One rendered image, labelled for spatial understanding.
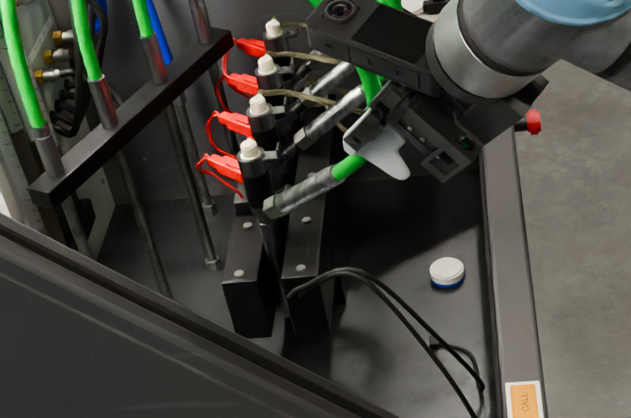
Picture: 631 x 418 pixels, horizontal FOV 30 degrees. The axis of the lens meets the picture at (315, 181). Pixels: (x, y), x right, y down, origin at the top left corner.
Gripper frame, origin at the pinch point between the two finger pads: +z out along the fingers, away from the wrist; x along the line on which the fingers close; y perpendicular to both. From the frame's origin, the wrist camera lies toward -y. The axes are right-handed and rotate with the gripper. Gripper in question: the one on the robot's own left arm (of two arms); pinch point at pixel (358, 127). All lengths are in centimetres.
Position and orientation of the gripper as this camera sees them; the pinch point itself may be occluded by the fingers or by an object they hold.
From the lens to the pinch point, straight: 97.0
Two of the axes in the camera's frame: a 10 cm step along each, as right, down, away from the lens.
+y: 7.6, 6.5, 0.4
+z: -3.0, 2.9, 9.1
